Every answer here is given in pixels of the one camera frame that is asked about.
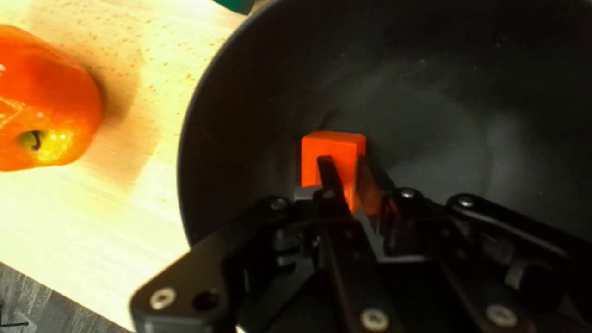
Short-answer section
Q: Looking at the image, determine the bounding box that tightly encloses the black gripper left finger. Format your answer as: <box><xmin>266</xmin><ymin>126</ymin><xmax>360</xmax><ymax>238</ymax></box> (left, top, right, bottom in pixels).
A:
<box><xmin>316</xmin><ymin>155</ymin><xmax>345</xmax><ymax>207</ymax></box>

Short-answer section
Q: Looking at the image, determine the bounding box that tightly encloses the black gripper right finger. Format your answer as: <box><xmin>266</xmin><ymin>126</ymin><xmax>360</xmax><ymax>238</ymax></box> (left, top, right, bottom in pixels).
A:
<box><xmin>362</xmin><ymin>157</ymin><xmax>395</xmax><ymax>216</ymax></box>

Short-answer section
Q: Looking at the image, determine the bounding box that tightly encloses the orange-red wooden block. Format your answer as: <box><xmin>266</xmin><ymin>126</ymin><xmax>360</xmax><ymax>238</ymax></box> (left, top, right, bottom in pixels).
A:
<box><xmin>299</xmin><ymin>131</ymin><xmax>377</xmax><ymax>213</ymax></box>

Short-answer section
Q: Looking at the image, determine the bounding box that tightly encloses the red plastic apple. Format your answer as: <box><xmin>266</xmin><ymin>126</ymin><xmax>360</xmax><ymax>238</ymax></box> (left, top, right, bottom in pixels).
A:
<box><xmin>0</xmin><ymin>24</ymin><xmax>103</xmax><ymax>172</ymax></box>

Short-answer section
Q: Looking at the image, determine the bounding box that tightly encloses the green hexagonal wooden block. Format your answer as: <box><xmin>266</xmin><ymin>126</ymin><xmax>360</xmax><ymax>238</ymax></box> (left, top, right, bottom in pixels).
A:
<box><xmin>212</xmin><ymin>0</ymin><xmax>257</xmax><ymax>15</ymax></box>

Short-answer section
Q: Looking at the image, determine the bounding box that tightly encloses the black bowl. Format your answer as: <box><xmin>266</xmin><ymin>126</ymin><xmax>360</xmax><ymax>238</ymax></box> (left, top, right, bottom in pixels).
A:
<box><xmin>177</xmin><ymin>0</ymin><xmax>592</xmax><ymax>240</ymax></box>

